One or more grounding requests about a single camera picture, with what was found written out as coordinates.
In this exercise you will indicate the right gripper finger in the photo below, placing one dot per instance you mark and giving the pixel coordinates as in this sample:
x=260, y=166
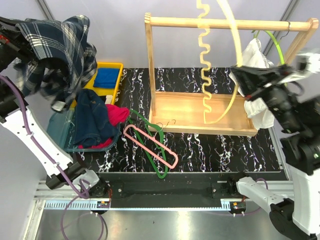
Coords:
x=272, y=75
x=250, y=84

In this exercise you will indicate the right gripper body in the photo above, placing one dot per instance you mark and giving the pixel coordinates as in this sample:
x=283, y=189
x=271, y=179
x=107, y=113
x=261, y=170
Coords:
x=280, y=102

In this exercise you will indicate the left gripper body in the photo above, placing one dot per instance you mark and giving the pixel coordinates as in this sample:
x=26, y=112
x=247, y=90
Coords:
x=15, y=43

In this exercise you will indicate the lime green hanger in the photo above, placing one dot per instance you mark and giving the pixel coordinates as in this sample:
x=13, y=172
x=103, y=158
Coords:
x=275, y=42

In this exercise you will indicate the plaid skirt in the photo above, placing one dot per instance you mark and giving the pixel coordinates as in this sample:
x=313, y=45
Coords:
x=64, y=59

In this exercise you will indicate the dark blue denim garment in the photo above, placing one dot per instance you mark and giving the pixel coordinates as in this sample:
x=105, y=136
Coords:
x=91, y=120

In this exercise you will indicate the red t-shirt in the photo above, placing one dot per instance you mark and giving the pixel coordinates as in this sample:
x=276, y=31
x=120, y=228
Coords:
x=116, y=115

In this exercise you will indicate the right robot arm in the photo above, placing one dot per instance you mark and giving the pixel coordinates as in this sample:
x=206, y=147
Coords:
x=297, y=218

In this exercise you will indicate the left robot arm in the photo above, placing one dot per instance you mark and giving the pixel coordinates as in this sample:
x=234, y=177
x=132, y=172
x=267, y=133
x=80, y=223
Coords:
x=17, y=116

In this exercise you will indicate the clear blue plastic tub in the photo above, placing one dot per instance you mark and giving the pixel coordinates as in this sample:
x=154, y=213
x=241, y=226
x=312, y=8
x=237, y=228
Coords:
x=61, y=128

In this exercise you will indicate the yellow plastic bin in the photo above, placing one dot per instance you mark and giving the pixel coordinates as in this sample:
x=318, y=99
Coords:
x=109, y=95

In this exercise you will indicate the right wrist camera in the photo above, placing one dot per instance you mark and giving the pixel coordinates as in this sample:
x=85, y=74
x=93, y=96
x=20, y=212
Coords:
x=307, y=63

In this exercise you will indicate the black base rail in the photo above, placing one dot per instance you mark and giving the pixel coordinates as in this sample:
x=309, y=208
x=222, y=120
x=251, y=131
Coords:
x=176, y=190

